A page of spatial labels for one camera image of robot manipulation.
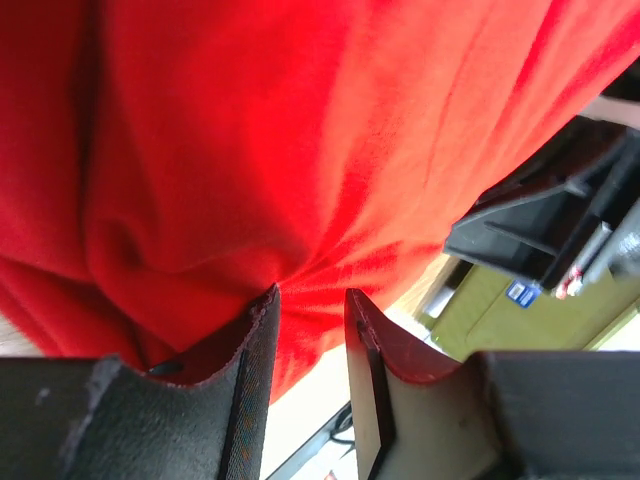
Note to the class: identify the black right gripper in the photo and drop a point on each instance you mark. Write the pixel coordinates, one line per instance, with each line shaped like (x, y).
(562, 228)

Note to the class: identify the red t-shirt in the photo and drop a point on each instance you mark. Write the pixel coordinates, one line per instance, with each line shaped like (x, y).
(163, 163)

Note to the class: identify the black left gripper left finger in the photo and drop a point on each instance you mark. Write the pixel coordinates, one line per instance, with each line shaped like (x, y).
(200, 415)

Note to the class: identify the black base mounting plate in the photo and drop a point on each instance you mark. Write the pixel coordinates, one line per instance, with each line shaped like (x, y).
(328, 447)

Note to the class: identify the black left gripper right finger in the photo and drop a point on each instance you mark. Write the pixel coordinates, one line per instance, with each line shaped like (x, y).
(419, 414)

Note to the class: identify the olive green plastic bin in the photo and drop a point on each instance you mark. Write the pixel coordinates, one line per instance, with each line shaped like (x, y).
(480, 316)

